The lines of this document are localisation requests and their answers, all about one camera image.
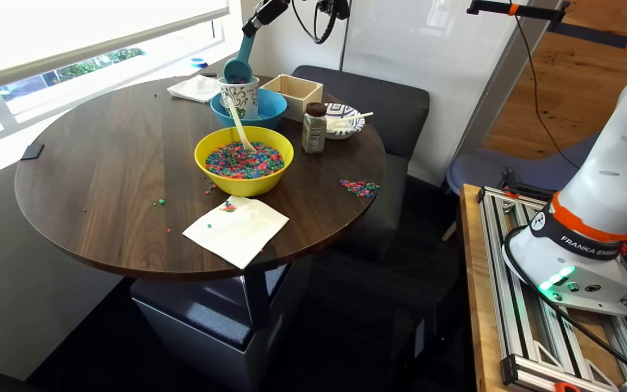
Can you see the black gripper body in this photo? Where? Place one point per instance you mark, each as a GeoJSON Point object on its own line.
{"type": "Point", "coordinates": [273, 10]}

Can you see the teal blue plastic spoon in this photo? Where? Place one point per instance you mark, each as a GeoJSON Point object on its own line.
{"type": "Point", "coordinates": [238, 71]}

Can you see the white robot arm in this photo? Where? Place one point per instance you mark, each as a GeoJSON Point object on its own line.
{"type": "Point", "coordinates": [604, 181]}

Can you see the blue plastic bowl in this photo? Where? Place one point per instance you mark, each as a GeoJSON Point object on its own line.
{"type": "Point", "coordinates": [270, 110]}

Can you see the large colourful cereal mass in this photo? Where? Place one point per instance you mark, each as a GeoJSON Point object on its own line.
{"type": "Point", "coordinates": [244, 162]}

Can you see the yellow plastic bowl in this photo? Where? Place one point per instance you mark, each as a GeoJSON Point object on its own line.
{"type": "Point", "coordinates": [244, 186]}

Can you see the small colourful cereal pile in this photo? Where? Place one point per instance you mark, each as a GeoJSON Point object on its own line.
{"type": "Point", "coordinates": [360, 188]}

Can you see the loose green cereal piece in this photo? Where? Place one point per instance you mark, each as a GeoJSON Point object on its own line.
{"type": "Point", "coordinates": [160, 201]}

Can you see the small blue object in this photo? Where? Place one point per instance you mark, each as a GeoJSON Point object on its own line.
{"type": "Point", "coordinates": [200, 63]}

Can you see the light wooden box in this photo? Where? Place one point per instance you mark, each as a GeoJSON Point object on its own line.
{"type": "Point", "coordinates": [295, 93]}

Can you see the white paper napkin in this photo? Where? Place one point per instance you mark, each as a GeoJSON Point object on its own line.
{"type": "Point", "coordinates": [238, 231]}
{"type": "Point", "coordinates": [195, 88]}

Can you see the glass spice jar brown lid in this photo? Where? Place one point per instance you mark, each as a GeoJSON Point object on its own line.
{"type": "Point", "coordinates": [314, 131]}

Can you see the small white dish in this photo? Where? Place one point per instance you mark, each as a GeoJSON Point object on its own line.
{"type": "Point", "coordinates": [343, 123]}

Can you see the white roller blind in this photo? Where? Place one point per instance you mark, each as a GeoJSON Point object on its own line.
{"type": "Point", "coordinates": [74, 29]}

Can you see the black pole orange clamps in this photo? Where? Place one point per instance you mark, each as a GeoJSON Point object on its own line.
{"type": "Point", "coordinates": [516, 10]}

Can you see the small black block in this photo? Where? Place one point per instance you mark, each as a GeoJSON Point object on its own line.
{"type": "Point", "coordinates": [32, 151]}

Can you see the grey blue round pouf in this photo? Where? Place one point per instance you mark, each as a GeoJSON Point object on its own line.
{"type": "Point", "coordinates": [488, 175]}

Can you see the wooden mounting board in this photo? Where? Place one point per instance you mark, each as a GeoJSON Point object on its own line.
{"type": "Point", "coordinates": [477, 289]}

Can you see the grey metal post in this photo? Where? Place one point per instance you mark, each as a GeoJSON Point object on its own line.
{"type": "Point", "coordinates": [502, 78]}

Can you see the aluminium profile frame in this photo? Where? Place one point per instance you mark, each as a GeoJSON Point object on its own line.
{"type": "Point", "coordinates": [524, 328]}

